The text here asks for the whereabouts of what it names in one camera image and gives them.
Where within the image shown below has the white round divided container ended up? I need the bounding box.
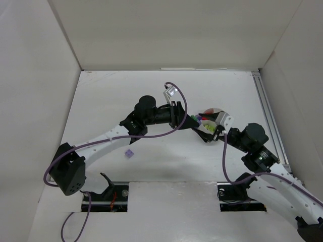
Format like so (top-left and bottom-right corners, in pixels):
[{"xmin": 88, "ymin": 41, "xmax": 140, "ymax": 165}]
[{"xmin": 198, "ymin": 108, "xmax": 226, "ymax": 141}]

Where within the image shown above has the red large lego brick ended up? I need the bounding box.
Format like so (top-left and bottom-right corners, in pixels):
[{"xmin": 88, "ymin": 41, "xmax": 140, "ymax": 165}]
[{"xmin": 203, "ymin": 108, "xmax": 214, "ymax": 114}]

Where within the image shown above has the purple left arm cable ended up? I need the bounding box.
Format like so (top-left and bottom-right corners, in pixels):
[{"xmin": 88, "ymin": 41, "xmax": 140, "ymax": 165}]
[{"xmin": 43, "ymin": 82, "xmax": 189, "ymax": 242}]

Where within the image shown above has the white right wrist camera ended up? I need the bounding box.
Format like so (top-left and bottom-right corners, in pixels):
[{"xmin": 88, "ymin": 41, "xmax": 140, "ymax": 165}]
[{"xmin": 215, "ymin": 111, "xmax": 234, "ymax": 133}]

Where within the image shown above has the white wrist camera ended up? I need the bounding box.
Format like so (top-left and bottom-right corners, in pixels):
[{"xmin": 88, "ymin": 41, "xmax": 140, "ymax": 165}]
[
  {"xmin": 163, "ymin": 85, "xmax": 178, "ymax": 104},
  {"xmin": 215, "ymin": 111, "xmax": 234, "ymax": 133}
]

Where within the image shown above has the aluminium rail right side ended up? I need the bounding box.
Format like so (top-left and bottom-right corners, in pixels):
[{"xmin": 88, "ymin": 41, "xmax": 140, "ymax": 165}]
[{"xmin": 251, "ymin": 71, "xmax": 292, "ymax": 173}]

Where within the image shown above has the lime green lego brick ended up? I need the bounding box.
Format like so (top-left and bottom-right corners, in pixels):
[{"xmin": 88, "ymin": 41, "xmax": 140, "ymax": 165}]
[{"xmin": 203, "ymin": 124, "xmax": 217, "ymax": 134}]

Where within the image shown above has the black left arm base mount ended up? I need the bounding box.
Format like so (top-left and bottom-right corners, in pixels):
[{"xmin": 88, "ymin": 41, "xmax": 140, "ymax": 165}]
[{"xmin": 80, "ymin": 172, "xmax": 129, "ymax": 213}]

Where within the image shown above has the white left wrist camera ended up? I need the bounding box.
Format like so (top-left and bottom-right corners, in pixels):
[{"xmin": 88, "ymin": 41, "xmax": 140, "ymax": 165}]
[{"xmin": 163, "ymin": 85, "xmax": 178, "ymax": 104}]

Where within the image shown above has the lavender 2x2 lego brick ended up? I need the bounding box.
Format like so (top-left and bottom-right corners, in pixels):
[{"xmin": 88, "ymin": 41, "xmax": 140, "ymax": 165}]
[{"xmin": 125, "ymin": 149, "xmax": 134, "ymax": 159}]

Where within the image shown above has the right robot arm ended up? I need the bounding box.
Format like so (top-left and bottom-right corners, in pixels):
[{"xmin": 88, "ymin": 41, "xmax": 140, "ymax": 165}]
[{"xmin": 193, "ymin": 110, "xmax": 322, "ymax": 241}]

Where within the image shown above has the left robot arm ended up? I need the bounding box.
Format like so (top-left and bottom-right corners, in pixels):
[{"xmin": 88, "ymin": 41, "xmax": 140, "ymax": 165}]
[{"xmin": 48, "ymin": 95, "xmax": 199, "ymax": 196}]

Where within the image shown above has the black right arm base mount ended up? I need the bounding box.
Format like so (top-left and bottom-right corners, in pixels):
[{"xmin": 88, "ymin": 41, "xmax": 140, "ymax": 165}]
[{"xmin": 217, "ymin": 178, "xmax": 267, "ymax": 212}]

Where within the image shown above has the green 2x4 lego brick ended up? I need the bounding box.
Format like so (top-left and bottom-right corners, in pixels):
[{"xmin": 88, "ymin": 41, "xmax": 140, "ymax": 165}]
[{"xmin": 191, "ymin": 115, "xmax": 198, "ymax": 121}]

